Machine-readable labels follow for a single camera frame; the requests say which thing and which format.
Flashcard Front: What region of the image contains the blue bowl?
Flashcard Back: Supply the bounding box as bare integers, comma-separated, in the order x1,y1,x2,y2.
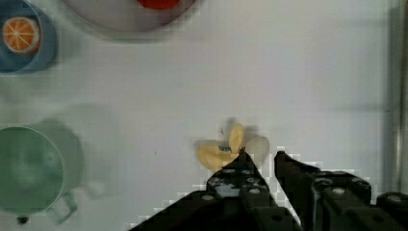
1,0,58,74

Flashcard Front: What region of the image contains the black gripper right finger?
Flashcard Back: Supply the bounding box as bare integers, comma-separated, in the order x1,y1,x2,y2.
274,151,407,231

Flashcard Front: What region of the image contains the black toaster oven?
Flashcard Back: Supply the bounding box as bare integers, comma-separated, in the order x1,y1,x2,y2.
389,0,407,193

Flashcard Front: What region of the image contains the toy orange slice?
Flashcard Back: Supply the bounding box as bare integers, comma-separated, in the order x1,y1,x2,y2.
2,16,41,55

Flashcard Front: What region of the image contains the red plush ketchup bottle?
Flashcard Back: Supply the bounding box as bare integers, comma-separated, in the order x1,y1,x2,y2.
138,0,181,10

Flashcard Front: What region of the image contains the green mug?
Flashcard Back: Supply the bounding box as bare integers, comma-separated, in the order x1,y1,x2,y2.
1,123,84,224

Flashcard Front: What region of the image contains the grey round plate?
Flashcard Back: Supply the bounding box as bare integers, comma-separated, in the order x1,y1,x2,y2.
62,0,196,33

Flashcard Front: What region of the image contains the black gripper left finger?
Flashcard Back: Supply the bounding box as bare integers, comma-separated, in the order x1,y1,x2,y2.
129,150,302,231

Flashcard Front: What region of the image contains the peeled toy banana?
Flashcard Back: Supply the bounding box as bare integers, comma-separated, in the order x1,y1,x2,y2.
196,123,270,172

